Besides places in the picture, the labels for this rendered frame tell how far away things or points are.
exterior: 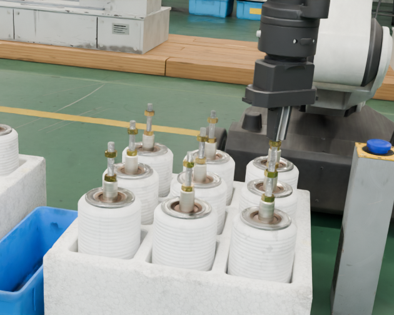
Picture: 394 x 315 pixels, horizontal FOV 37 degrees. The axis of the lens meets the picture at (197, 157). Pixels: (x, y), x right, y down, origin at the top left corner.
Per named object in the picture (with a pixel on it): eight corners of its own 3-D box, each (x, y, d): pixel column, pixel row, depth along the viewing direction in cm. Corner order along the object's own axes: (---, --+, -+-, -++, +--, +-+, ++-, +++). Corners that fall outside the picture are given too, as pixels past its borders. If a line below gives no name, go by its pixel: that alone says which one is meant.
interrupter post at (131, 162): (123, 170, 102) (123, 152, 101) (137, 170, 103) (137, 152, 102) (124, 175, 100) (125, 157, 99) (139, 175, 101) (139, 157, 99)
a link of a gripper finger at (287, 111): (284, 141, 94) (288, 103, 92) (272, 135, 96) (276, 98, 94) (292, 140, 95) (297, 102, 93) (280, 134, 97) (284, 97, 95)
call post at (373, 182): (329, 295, 115) (354, 144, 105) (366, 301, 114) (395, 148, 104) (331, 316, 108) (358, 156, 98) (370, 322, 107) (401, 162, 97)
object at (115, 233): (133, 320, 92) (137, 214, 86) (71, 315, 92) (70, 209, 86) (141, 286, 101) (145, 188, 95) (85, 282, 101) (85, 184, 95)
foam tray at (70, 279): (117, 243, 129) (119, 165, 123) (298, 269, 124) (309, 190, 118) (44, 358, 93) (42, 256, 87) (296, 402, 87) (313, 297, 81)
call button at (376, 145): (364, 148, 103) (366, 137, 102) (388, 150, 102) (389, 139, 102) (366, 155, 99) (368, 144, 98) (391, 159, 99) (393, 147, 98)
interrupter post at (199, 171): (189, 180, 100) (190, 162, 99) (199, 177, 101) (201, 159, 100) (199, 185, 98) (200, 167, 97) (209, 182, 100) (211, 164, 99)
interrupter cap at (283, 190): (269, 203, 93) (269, 199, 93) (237, 187, 99) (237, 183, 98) (302, 194, 98) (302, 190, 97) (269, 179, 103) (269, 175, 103)
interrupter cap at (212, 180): (167, 179, 100) (167, 175, 100) (199, 170, 105) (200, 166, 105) (198, 194, 95) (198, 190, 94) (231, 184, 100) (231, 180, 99)
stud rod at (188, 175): (189, 198, 89) (192, 150, 86) (191, 200, 88) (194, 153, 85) (182, 198, 89) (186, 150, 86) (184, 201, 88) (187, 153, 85)
